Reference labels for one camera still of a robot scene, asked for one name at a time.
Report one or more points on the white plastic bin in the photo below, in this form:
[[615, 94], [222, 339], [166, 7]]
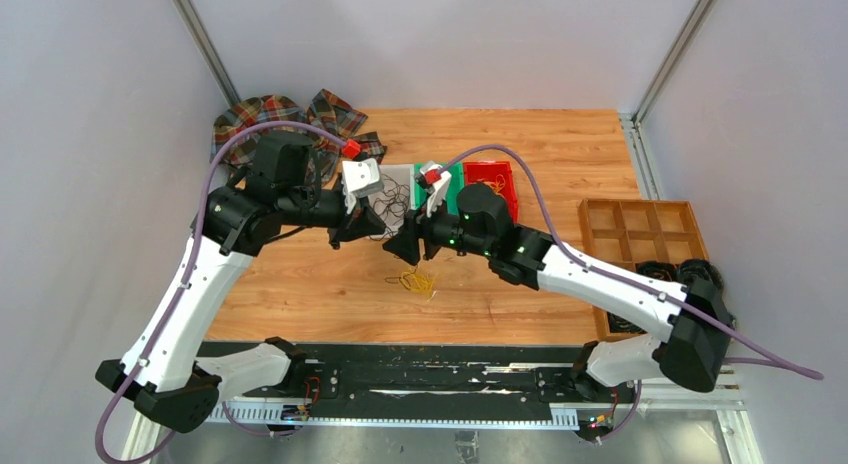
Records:
[[396, 199]]

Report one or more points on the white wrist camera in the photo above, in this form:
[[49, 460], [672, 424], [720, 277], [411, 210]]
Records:
[[360, 179], [435, 179]]

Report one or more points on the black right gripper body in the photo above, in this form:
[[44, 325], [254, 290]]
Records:
[[441, 231]]

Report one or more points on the wooden compartment tray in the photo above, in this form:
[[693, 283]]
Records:
[[658, 239]]

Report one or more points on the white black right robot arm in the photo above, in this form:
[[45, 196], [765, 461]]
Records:
[[685, 325]]

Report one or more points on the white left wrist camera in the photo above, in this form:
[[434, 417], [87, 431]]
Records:
[[360, 179]]

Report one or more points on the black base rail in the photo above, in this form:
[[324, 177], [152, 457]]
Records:
[[449, 386]]

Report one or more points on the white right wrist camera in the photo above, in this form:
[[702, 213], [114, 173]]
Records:
[[435, 179]]

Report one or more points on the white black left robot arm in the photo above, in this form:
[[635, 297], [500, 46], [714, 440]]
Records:
[[162, 374]]

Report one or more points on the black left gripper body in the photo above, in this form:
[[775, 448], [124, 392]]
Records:
[[333, 210]]

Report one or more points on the red plastic bin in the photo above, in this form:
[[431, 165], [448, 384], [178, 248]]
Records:
[[498, 176]]

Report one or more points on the green plastic bin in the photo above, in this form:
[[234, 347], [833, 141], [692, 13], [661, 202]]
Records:
[[450, 205]]

